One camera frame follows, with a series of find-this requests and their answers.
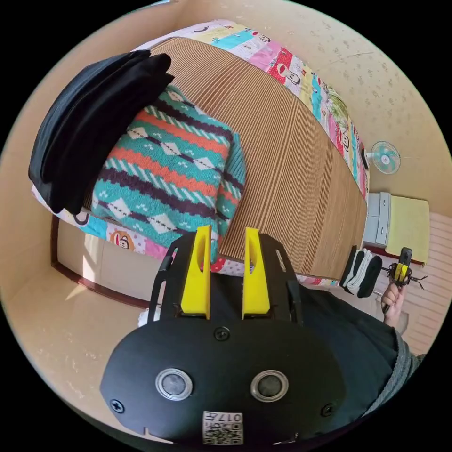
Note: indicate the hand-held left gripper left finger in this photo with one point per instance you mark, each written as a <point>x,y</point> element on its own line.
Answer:
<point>196,279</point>

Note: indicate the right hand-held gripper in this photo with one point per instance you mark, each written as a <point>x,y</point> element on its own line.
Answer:
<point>402,282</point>

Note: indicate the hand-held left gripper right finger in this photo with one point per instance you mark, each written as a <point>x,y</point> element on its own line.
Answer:
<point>255,282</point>

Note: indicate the person's right forearm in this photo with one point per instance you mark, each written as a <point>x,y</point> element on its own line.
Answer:
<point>397,335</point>

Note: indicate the person's right hand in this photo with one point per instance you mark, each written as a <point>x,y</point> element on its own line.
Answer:
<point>391,305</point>

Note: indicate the black and white pile of clothes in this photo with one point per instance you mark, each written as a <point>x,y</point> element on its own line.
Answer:
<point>362,273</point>

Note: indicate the grey cupboard with yellow cloth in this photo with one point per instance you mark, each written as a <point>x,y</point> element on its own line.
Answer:
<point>379,219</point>

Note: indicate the person's body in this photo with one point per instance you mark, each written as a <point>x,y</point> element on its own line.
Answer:
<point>346,346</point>

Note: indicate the teal electric fan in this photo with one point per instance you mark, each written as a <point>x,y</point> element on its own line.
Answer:
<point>385,158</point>

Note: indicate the bed with woven mat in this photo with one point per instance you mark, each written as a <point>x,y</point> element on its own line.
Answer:
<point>282,159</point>

